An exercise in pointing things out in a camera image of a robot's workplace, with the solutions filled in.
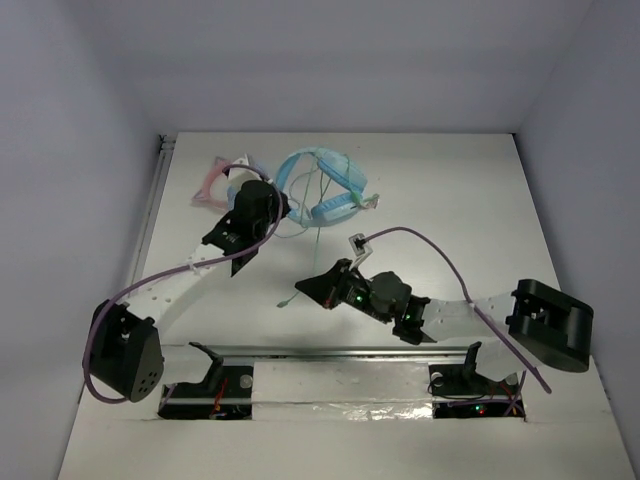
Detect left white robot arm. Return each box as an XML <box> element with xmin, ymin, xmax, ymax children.
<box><xmin>82</xmin><ymin>180</ymin><xmax>290</xmax><ymax>404</ymax></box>

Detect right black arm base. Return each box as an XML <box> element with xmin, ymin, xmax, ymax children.
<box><xmin>427</xmin><ymin>342</ymin><xmax>526</xmax><ymax>419</ymax></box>

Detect pink blue cat-ear headphones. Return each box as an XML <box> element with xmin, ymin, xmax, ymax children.
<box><xmin>191</xmin><ymin>156</ymin><xmax>266</xmax><ymax>212</ymax></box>

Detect aluminium rail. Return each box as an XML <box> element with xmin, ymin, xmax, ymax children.
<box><xmin>116</xmin><ymin>133</ymin><xmax>177</xmax><ymax>292</ymax></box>
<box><xmin>209</xmin><ymin>345</ymin><xmax>467</xmax><ymax>361</ymax></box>

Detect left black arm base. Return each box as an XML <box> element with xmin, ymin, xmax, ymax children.
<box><xmin>157</xmin><ymin>342</ymin><xmax>254</xmax><ymax>420</ymax></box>

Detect left side aluminium rail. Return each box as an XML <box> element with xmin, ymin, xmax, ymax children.
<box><xmin>116</xmin><ymin>133</ymin><xmax>177</xmax><ymax>292</ymax></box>

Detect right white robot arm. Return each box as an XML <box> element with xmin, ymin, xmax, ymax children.
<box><xmin>295</xmin><ymin>259</ymin><xmax>594</xmax><ymax>393</ymax></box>

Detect white foam block with tape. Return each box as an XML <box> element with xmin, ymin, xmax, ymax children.
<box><xmin>251</xmin><ymin>360</ymin><xmax>433</xmax><ymax>422</ymax></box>

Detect large light blue headphones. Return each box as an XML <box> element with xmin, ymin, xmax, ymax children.
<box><xmin>275</xmin><ymin>147</ymin><xmax>377</xmax><ymax>228</ymax></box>

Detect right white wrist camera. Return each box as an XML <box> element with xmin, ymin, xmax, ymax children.
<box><xmin>349</xmin><ymin>233</ymin><xmax>373</xmax><ymax>269</ymax></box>

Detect green headphone cable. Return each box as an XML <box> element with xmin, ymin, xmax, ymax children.
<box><xmin>276</xmin><ymin>147</ymin><xmax>381</xmax><ymax>309</ymax></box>

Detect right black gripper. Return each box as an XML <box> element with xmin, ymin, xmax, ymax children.
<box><xmin>296</xmin><ymin>259</ymin><xmax>392</xmax><ymax>325</ymax></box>

